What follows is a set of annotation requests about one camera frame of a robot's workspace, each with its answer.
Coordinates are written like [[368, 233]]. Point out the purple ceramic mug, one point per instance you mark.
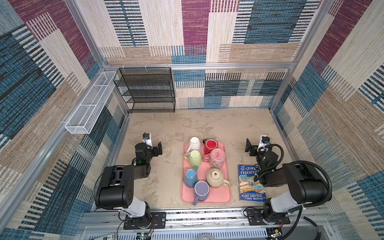
[[201, 190]]

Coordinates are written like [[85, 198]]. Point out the light green ceramic mug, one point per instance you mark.
[[194, 158]]

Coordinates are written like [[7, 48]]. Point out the blue treehouse paperback book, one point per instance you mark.
[[250, 190]]

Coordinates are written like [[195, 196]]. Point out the red ceramic mug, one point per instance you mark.
[[209, 145]]

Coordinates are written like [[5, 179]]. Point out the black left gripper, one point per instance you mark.
[[157, 148]]

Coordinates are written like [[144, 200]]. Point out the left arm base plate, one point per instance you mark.
[[156, 220]]

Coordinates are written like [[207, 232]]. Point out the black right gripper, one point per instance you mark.
[[250, 147]]

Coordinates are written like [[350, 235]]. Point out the black wire shelf rack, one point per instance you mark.
[[147, 90]]

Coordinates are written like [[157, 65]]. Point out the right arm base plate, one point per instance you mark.
[[256, 218]]

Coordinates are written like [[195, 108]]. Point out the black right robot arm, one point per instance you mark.
[[309, 184]]

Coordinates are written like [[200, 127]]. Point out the beige speckled ceramic mug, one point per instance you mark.
[[215, 178]]

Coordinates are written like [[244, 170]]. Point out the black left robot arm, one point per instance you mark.
[[116, 187]]

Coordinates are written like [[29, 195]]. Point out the pink plastic tray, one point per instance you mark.
[[221, 195]]

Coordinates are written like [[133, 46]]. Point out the pink patterned glass mug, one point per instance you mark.
[[216, 158]]

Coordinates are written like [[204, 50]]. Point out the blue ceramic mug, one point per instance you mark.
[[191, 177]]

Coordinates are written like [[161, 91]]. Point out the white ceramic mug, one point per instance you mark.
[[194, 144]]

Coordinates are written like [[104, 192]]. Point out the white wire mesh basket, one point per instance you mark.
[[90, 108]]

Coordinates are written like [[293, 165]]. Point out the aluminium front rail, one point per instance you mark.
[[207, 224]]

